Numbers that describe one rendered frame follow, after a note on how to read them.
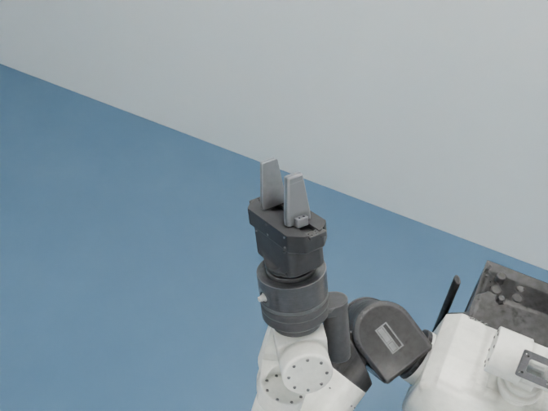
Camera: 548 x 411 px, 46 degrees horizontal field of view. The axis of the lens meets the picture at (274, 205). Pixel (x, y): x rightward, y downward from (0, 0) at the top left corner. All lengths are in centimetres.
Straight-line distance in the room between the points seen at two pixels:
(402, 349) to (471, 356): 10
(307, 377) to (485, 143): 179
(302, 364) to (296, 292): 10
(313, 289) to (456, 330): 34
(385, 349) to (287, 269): 31
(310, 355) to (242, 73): 207
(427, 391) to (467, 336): 11
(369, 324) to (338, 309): 18
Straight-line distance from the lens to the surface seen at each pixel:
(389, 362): 103
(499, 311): 109
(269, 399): 91
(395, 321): 102
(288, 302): 78
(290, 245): 73
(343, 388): 103
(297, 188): 72
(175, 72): 300
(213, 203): 294
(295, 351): 82
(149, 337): 260
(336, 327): 86
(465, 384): 102
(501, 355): 93
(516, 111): 239
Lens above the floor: 226
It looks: 51 degrees down
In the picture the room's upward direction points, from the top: straight up
